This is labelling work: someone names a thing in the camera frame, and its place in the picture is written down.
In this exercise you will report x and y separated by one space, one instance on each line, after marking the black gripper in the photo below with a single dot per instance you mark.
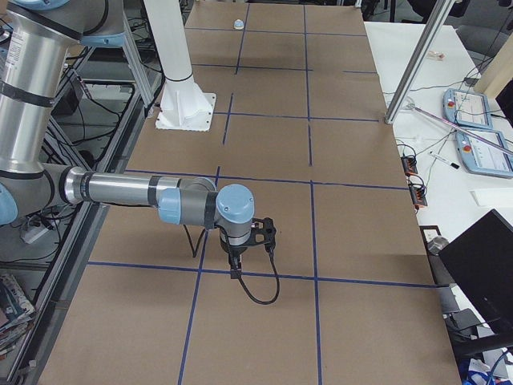
235 251

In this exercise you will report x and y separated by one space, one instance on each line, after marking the blue white call bell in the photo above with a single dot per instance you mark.
238 24

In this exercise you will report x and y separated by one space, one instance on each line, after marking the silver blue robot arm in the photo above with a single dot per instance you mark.
43 31

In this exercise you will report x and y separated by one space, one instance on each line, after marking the lower orange black connector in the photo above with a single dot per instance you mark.
418 195

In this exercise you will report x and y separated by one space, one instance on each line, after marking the orange black connector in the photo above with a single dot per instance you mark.
409 164
418 195

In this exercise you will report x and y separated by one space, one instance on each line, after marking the grey metal cylinder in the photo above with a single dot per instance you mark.
436 245

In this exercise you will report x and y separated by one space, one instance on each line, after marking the upper orange black connector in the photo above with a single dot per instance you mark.
409 164

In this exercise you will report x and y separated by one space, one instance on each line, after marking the white power strip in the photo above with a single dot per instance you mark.
33 233

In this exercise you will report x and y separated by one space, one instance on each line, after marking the stack of magazines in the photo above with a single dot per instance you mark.
17 312

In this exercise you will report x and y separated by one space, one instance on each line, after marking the black white marker pen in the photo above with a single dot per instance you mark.
444 160

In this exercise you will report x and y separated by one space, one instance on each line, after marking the long metal rod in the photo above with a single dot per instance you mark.
412 107

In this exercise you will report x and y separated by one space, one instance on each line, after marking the black laptop monitor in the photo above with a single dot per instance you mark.
480 262

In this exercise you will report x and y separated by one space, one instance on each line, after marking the white foam block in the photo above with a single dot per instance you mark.
493 197

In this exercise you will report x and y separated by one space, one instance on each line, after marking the lower blue teach pendant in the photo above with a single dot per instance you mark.
483 159

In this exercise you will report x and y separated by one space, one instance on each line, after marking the blue teach pendant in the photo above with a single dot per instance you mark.
466 108
483 159

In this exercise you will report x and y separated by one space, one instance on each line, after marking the upper blue teach pendant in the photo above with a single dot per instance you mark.
466 108

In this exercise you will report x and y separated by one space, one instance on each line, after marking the small white plastic part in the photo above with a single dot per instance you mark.
435 55

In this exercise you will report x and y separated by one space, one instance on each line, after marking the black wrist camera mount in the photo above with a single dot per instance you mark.
262 232

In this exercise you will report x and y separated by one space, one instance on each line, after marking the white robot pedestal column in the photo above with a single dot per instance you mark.
183 106

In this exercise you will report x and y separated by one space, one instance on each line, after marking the aluminium frame strut left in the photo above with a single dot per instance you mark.
134 62

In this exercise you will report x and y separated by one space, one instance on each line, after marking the aluminium frame post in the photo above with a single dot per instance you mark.
430 31

